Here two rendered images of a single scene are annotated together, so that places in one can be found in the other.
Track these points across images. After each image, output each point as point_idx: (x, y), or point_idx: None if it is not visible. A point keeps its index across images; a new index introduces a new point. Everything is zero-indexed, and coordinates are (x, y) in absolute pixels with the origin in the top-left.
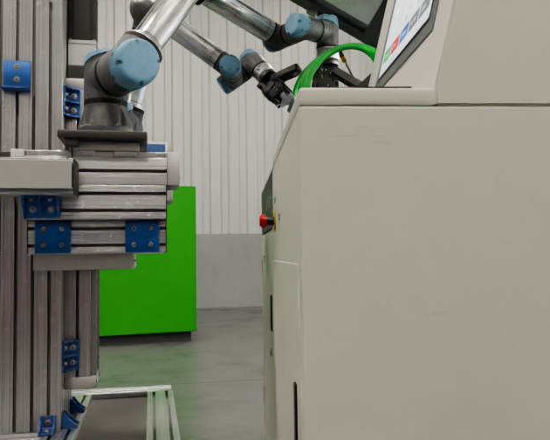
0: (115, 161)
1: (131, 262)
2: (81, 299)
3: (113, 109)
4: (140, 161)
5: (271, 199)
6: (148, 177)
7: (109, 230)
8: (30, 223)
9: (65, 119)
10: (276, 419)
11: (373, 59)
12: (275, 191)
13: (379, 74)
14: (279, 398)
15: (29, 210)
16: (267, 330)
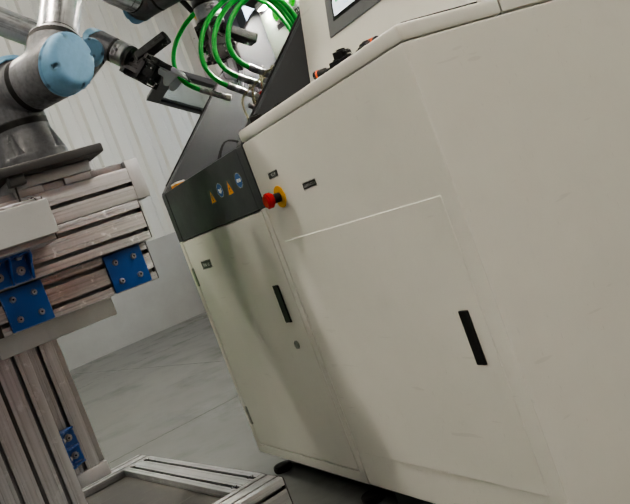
0: (71, 189)
1: (111, 307)
2: (55, 378)
3: (43, 128)
4: (98, 181)
5: (242, 181)
6: (115, 196)
7: (88, 275)
8: None
9: None
10: (348, 401)
11: (283, 3)
12: (273, 164)
13: (332, 12)
14: (366, 369)
15: None
16: (255, 334)
